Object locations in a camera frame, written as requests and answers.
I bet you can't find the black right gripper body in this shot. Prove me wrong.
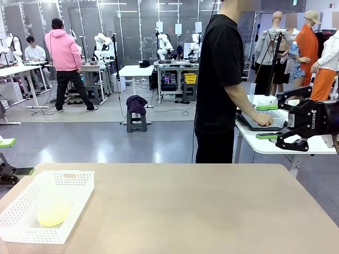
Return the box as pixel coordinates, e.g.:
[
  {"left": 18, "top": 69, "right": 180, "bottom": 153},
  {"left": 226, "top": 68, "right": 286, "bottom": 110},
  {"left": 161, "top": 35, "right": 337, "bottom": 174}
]
[{"left": 288, "top": 99, "right": 339, "bottom": 138}]

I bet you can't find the translucent plastic conical flask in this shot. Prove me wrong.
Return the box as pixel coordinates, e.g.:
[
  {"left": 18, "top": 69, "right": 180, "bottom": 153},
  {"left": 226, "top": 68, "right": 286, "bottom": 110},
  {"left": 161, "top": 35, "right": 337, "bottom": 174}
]
[{"left": 34, "top": 171, "right": 74, "bottom": 228}]

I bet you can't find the person's right forearm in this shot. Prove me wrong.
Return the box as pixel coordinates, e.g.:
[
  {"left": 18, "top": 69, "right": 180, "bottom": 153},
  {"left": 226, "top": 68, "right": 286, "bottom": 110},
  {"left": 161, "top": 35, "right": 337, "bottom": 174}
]
[{"left": 224, "top": 84, "right": 262, "bottom": 124}]

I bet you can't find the person's right hand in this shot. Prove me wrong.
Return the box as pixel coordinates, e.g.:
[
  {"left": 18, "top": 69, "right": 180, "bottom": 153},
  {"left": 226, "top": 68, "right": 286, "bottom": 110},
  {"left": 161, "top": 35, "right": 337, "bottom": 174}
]
[{"left": 254, "top": 113, "right": 275, "bottom": 128}]

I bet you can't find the black flat tray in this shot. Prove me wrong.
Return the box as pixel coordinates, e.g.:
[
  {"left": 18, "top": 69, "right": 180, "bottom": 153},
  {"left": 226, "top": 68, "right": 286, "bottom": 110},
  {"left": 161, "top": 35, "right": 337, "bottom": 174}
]
[{"left": 235, "top": 109, "right": 288, "bottom": 132}]

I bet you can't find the white rounded table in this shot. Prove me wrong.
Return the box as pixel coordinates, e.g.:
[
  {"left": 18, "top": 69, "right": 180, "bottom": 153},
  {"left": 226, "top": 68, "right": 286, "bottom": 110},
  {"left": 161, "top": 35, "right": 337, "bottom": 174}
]
[{"left": 234, "top": 94, "right": 339, "bottom": 175}]

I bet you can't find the mannequin in floral dress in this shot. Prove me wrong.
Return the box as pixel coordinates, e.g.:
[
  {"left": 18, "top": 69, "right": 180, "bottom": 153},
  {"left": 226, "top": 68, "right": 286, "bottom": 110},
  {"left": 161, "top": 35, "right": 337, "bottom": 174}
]
[{"left": 284, "top": 12, "right": 306, "bottom": 92}]

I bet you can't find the white shoe rack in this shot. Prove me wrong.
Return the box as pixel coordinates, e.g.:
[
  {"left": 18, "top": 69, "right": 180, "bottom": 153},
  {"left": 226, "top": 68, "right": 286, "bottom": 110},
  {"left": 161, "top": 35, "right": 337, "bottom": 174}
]
[{"left": 240, "top": 60, "right": 252, "bottom": 81}]

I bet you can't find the mannequin in orange coat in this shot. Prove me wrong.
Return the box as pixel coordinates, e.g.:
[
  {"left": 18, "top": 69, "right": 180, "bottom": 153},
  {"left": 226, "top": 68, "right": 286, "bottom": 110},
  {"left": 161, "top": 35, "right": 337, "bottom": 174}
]
[{"left": 294, "top": 10, "right": 323, "bottom": 88}]

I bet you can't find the mannequin in grey shirt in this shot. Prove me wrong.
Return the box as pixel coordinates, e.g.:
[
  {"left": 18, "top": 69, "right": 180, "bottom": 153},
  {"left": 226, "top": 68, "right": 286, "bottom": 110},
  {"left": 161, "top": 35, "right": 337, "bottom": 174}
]
[{"left": 254, "top": 11, "right": 295, "bottom": 96}]

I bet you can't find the white standing desk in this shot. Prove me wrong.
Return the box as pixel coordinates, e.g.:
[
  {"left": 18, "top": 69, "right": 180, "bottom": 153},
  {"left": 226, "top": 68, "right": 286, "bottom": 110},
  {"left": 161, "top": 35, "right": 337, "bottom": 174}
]
[{"left": 0, "top": 65, "right": 50, "bottom": 109}]

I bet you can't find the person in black T-shirt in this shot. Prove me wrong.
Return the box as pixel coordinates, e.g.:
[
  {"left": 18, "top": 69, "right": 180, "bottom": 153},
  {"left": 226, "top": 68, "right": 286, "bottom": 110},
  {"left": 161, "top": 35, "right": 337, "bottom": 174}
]
[{"left": 194, "top": 0, "right": 262, "bottom": 164}]

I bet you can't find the seated person in white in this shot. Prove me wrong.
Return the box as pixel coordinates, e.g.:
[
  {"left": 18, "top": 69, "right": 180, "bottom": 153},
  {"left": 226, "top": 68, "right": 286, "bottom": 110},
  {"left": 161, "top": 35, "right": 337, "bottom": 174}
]
[{"left": 24, "top": 36, "right": 52, "bottom": 89}]

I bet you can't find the grey step stool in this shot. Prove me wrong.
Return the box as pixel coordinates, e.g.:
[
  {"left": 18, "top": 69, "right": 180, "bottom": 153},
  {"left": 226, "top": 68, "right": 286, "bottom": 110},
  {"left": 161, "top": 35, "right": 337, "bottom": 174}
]
[
  {"left": 84, "top": 84, "right": 104, "bottom": 105},
  {"left": 126, "top": 112, "right": 148, "bottom": 133},
  {"left": 181, "top": 83, "right": 198, "bottom": 104}
]

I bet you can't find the person in pink hoodie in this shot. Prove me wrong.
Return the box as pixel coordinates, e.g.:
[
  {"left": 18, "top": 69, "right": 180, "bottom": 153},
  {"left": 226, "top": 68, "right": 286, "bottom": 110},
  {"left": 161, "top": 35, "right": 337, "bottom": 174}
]
[{"left": 44, "top": 17, "right": 99, "bottom": 113}]

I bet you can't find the grey equipment desk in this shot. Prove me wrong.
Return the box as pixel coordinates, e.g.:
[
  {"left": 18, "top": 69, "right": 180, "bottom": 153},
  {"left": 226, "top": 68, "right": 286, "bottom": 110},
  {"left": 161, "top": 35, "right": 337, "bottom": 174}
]
[{"left": 43, "top": 61, "right": 112, "bottom": 104}]

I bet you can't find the grey robot workbench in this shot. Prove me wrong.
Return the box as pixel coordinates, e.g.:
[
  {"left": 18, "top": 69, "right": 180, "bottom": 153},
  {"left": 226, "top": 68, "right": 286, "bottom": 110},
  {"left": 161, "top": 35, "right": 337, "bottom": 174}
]
[{"left": 153, "top": 60, "right": 200, "bottom": 104}]

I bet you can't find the dark purple clothing pile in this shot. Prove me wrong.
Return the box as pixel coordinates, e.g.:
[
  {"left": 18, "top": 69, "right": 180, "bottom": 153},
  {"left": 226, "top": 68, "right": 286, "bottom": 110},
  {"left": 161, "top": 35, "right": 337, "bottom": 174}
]
[{"left": 126, "top": 95, "right": 148, "bottom": 115}]

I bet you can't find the black stand pole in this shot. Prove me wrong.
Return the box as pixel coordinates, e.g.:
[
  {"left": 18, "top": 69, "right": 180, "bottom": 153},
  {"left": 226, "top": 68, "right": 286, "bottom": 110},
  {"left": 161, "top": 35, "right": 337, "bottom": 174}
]
[{"left": 111, "top": 33, "right": 122, "bottom": 92}]

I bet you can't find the white adjustable desk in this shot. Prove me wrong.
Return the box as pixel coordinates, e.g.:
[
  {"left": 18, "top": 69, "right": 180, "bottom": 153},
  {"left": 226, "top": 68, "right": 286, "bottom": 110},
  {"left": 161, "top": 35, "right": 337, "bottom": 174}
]
[{"left": 119, "top": 65, "right": 155, "bottom": 125}]

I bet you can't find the black camera tripod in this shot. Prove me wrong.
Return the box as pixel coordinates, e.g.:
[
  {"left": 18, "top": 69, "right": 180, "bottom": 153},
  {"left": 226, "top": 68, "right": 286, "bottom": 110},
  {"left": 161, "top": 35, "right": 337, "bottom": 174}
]
[{"left": 264, "top": 29, "right": 286, "bottom": 97}]

